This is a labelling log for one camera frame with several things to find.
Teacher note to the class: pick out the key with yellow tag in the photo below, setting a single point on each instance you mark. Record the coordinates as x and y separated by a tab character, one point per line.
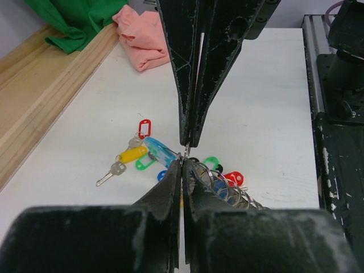
119	166

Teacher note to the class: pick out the pink cloth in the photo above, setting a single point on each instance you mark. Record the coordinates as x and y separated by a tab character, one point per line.
142	38

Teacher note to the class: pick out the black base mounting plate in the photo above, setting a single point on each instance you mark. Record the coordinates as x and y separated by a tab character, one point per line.
340	153

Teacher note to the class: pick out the metal keyring organizer blue handle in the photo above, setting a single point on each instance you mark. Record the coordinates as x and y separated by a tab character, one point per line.
226	189

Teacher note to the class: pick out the key with red tag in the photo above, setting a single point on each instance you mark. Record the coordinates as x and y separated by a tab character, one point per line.
144	130

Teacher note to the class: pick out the key with green tag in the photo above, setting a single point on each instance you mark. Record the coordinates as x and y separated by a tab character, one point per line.
145	161

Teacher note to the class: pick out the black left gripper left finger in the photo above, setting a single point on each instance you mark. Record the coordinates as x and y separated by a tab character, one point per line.
142	237

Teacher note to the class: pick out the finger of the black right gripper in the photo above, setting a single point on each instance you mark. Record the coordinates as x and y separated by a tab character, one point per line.
227	26
182	22

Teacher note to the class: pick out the wooden rack frame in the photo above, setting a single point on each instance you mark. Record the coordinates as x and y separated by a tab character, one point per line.
37	83

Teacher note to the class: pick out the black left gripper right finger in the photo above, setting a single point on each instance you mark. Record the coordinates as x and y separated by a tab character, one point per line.
222	238

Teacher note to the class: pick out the green shirt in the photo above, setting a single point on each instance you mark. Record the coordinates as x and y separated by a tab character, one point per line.
79	21

